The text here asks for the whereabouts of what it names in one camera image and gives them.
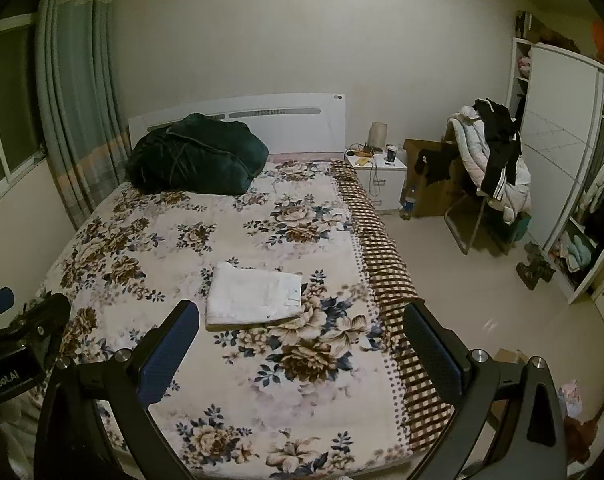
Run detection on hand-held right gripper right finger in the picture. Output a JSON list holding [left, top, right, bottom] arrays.
[[403, 301, 567, 480]]

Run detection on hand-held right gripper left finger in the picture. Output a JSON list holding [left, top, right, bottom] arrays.
[[34, 300, 201, 480]]

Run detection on white pants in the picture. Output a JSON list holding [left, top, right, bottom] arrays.
[[204, 261, 303, 332]]

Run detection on small open cardboard box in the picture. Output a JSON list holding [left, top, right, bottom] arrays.
[[492, 347, 530, 367]]

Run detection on bed with floral bedspread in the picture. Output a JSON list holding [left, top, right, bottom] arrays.
[[32, 157, 417, 480]]

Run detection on brown checked bedsheet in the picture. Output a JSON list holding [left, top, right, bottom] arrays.
[[329, 160, 455, 453]]

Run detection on metal folding chair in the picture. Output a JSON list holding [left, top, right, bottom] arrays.
[[444, 180, 520, 256]]

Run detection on dark shoes pair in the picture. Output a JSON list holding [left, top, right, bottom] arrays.
[[516, 245, 556, 291]]

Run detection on green bin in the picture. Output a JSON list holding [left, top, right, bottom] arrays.
[[506, 212, 532, 243]]

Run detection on large cardboard box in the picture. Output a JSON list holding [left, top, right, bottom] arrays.
[[403, 138, 465, 218]]

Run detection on pink plastic bag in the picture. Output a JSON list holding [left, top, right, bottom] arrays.
[[556, 379, 585, 418]]

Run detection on white nightstand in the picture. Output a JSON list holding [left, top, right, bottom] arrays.
[[345, 152, 409, 211]]

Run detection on teal folded towels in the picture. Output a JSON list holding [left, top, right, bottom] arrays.
[[564, 235, 597, 272]]

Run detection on black garment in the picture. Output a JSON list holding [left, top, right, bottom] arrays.
[[414, 145, 458, 186]]

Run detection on dark green duvet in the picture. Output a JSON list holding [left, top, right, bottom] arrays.
[[127, 113, 270, 195]]

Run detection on white framed window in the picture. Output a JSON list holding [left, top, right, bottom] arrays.
[[0, 12, 48, 206]]

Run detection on chair with piled jackets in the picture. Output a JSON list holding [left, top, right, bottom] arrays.
[[447, 105, 532, 226]]

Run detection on black striped clothes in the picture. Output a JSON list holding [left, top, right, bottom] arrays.
[[474, 98, 522, 196]]

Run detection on beige table lamp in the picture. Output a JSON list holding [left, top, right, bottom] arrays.
[[371, 121, 389, 155]]

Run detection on green striped curtain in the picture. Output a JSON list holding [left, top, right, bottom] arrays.
[[34, 0, 133, 228]]

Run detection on white wardrobe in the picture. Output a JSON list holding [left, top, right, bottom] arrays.
[[506, 10, 604, 306]]

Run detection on white bed headboard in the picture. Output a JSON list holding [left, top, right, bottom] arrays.
[[128, 92, 347, 161]]

